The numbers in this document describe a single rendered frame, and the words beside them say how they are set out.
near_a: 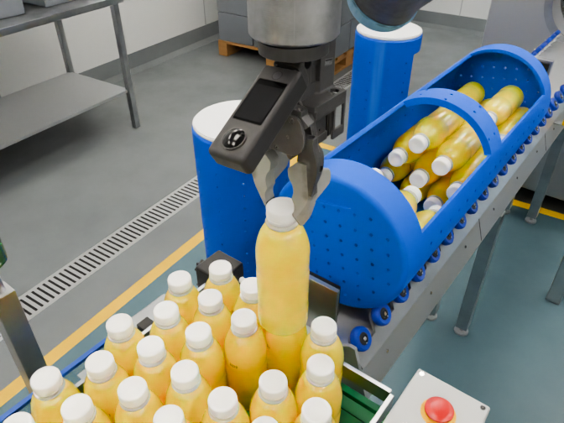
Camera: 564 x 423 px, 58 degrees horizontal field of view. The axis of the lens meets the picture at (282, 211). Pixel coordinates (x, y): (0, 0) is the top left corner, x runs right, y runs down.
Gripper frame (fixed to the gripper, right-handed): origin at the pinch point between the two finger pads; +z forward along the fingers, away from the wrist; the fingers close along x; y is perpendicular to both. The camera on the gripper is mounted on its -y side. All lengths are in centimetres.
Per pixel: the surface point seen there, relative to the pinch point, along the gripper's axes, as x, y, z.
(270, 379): -2.7, -6.3, 23.2
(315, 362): -6.0, -0.3, 23.3
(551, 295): -25, 164, 130
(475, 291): -2, 120, 107
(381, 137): 20, 65, 24
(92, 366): 18.2, -19.6, 23.1
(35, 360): 40, -20, 39
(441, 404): -22.7, 3.0, 21.8
